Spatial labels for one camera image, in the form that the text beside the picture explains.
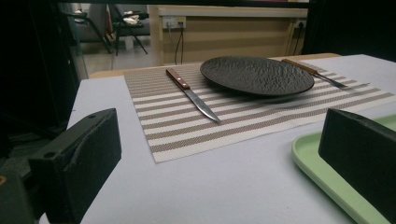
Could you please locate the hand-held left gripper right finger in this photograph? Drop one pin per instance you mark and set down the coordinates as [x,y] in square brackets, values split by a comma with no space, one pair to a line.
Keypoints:
[361,161]

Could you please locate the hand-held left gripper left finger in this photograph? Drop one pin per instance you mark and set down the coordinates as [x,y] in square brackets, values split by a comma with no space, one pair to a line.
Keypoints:
[77,168]

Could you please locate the light green tray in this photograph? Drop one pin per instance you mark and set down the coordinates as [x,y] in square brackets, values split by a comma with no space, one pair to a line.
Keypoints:
[311,161]

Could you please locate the black textured round plate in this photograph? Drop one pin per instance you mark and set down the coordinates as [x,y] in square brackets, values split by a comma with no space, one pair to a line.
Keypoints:
[258,76]

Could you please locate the wooden table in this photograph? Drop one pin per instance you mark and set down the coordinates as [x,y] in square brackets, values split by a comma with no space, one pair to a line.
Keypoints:
[106,73]

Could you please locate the black cabinet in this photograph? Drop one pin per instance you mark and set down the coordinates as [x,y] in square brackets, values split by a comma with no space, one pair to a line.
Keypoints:
[37,62]

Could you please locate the striped woven placemat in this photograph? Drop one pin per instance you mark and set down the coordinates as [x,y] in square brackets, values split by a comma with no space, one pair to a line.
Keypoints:
[249,124]

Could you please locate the black curtain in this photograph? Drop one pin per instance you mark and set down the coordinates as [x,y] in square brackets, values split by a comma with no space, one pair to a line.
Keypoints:
[351,28]

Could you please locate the white board sheet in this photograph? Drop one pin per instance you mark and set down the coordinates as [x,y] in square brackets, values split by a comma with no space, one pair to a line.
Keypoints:
[218,186]

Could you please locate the black folding chair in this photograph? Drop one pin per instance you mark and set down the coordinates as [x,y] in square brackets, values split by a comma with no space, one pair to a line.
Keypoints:
[124,26]

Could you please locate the grey chair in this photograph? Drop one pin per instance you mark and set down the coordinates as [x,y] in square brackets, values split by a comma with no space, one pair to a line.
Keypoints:
[96,18]

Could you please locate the white cloth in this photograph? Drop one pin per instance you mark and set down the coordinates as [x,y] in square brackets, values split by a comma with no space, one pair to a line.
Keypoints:
[130,19]

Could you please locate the beige wooden counter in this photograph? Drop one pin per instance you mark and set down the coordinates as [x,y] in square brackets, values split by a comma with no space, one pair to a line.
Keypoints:
[233,40]

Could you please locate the white wall socket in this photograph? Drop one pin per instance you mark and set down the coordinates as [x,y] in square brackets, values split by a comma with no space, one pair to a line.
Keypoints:
[300,23]
[174,21]

